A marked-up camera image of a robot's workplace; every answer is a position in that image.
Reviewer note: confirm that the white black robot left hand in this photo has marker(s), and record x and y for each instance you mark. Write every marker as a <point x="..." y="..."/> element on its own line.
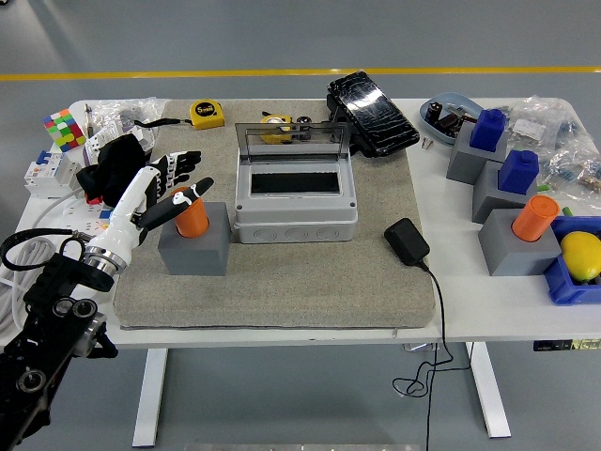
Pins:
<point x="124" y="221"/>

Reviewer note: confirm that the orange cylinder battery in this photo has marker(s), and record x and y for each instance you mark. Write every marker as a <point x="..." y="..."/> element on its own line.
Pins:
<point x="193" y="221"/>
<point x="533" y="221"/>

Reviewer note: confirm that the clear hinged box lid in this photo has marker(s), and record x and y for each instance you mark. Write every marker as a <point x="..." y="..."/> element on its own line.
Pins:
<point x="291" y="141"/>

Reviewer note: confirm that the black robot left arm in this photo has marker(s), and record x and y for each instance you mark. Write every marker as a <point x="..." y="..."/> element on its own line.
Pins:
<point x="47" y="286"/>

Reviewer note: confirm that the grey plastic electrical box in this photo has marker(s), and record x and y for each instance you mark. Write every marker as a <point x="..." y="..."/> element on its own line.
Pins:
<point x="296" y="221"/>

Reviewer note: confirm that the bright rubik's cube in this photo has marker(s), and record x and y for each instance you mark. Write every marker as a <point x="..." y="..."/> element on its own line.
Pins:
<point x="105" y="214"/>

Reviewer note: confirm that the black cloth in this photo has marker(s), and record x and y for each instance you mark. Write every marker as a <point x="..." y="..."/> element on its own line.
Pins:
<point x="112" y="164"/>

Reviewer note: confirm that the grey block with round hole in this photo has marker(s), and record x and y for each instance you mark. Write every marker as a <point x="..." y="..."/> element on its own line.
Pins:
<point x="197" y="256"/>

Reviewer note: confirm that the white circuit breaker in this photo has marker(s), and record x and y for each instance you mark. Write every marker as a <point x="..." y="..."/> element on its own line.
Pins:
<point x="47" y="176"/>

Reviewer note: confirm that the silver pen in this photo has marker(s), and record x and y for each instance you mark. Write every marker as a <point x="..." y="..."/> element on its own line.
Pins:
<point x="87" y="119"/>

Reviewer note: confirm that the pastel rubik's cube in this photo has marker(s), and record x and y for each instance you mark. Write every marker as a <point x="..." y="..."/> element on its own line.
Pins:
<point x="63" y="129"/>

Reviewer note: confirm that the square yellow tape measure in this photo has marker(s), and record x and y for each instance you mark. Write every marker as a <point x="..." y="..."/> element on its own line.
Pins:
<point x="206" y="115"/>

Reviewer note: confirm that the grey-brown mat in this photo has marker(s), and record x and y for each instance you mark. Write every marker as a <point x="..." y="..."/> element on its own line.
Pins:
<point x="282" y="291"/>

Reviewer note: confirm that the white table leg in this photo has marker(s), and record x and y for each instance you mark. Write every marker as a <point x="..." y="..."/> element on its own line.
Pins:
<point x="490" y="399"/>
<point x="150" y="399"/>

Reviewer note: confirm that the round yellow tape measure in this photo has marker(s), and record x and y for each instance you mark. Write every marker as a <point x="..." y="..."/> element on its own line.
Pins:
<point x="274" y="118"/>

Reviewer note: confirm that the black silver capacitor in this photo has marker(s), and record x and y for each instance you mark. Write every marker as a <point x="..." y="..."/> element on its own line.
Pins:
<point x="304" y="119"/>

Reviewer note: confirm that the glossy black case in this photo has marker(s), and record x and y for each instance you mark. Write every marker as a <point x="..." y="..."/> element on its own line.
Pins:
<point x="375" y="117"/>

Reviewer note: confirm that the black power adapter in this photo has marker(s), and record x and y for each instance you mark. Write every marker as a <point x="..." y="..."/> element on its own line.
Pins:
<point x="406" y="242"/>

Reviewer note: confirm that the black capacitor in dish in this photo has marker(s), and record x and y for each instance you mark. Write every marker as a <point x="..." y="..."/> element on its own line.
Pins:
<point x="434" y="112"/>

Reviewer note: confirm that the dark red capacitor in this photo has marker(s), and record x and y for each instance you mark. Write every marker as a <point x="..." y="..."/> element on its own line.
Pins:
<point x="450" y="123"/>

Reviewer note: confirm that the grey block holder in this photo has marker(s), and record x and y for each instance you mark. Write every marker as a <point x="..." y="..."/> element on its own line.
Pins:
<point x="462" y="160"/>
<point x="486" y="197"/>
<point x="507" y="253"/>

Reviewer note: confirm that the light blue dish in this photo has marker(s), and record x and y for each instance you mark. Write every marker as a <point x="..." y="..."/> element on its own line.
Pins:
<point x="451" y="97"/>

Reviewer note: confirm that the blue bottle-shaped block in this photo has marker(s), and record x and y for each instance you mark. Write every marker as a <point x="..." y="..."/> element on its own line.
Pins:
<point x="488" y="131"/>
<point x="516" y="174"/>

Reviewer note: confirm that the clear bag of parts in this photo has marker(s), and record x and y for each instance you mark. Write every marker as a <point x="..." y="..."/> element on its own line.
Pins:
<point x="575" y="164"/>
<point x="540" y="117"/>

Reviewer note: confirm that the blue plastic bin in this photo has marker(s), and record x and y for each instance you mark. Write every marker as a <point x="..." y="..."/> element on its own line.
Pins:
<point x="561" y="282"/>

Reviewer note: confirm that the black table control panel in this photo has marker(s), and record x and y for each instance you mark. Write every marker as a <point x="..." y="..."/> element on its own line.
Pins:
<point x="554" y="345"/>

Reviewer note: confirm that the yellow lemon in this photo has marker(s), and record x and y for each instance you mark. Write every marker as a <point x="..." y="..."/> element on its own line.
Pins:
<point x="582" y="256"/>

